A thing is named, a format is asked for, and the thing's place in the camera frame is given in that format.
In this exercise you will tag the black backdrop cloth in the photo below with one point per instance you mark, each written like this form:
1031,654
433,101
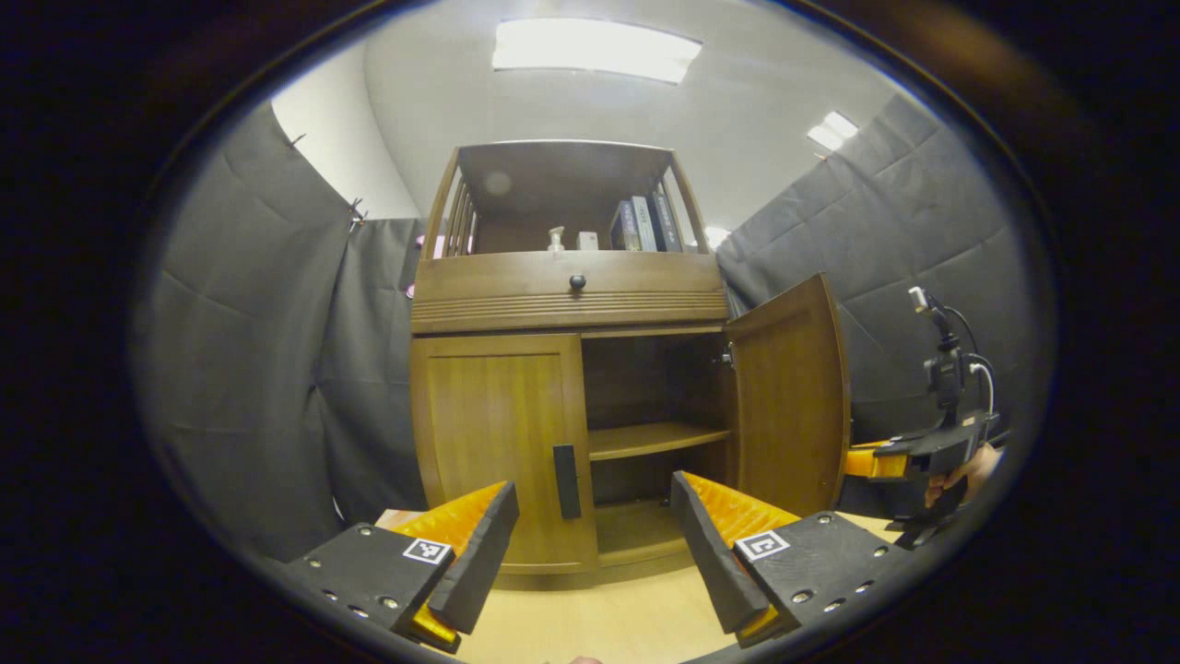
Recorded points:
249,369

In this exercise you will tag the white pump bottle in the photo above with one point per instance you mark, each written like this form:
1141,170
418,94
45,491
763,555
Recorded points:
556,242

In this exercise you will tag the small ceiling light panel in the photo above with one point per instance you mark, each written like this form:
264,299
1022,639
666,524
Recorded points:
833,131

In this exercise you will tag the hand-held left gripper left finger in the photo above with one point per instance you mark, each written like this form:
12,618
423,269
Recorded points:
479,563

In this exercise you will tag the dark blue book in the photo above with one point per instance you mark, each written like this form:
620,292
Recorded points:
623,229
666,221

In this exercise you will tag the wooden cabinet drawer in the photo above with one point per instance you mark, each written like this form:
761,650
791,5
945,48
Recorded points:
498,286

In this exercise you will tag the wooden double-door shoe cabinet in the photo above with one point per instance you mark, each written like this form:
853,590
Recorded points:
553,175

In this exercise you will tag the wooden shoe cabinet door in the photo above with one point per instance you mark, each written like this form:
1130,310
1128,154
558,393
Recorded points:
788,397
489,443

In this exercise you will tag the wooden inner cabinet shelf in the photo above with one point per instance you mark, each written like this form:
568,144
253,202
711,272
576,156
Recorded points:
645,438

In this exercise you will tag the large ceiling light panel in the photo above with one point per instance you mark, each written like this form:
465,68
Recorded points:
595,51

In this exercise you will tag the small white box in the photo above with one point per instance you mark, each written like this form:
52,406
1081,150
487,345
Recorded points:
587,242

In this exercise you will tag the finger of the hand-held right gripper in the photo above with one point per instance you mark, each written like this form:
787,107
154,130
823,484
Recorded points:
867,461

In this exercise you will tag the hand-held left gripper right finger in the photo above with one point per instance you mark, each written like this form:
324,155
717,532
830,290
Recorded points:
710,553

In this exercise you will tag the grey book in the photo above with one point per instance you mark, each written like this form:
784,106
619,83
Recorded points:
643,225

